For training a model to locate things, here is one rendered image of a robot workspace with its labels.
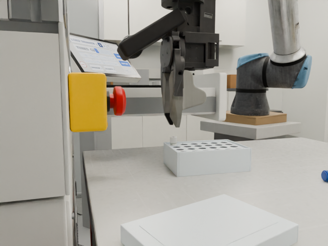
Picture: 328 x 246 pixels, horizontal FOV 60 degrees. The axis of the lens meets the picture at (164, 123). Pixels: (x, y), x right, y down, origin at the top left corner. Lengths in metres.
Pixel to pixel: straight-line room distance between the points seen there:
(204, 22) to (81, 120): 0.26
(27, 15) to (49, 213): 0.16
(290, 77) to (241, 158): 0.65
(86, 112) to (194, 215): 0.18
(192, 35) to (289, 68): 0.65
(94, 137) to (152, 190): 1.34
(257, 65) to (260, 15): 4.26
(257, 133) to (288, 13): 0.39
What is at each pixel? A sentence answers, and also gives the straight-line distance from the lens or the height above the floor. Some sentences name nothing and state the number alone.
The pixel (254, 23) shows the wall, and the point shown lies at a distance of 5.28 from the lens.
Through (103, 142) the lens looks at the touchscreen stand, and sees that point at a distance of 1.76.
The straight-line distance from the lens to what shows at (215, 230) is 0.25.
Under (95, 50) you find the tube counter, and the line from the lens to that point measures 1.73.
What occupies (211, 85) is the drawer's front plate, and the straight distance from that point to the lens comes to 0.69.
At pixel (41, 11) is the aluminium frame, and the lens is 0.26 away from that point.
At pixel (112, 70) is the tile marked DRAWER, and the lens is 1.68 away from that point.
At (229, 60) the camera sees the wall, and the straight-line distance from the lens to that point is 4.96.
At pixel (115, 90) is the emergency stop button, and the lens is 0.38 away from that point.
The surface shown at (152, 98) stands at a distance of 0.61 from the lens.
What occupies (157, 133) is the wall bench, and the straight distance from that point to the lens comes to 3.81.
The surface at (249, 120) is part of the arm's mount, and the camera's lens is 1.10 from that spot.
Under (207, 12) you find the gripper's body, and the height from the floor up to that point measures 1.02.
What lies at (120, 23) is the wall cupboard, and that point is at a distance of 4.12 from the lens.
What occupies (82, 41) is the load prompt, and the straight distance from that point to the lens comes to 1.72.
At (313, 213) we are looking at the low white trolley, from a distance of 0.35.
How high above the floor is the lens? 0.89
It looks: 7 degrees down
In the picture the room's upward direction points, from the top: straight up
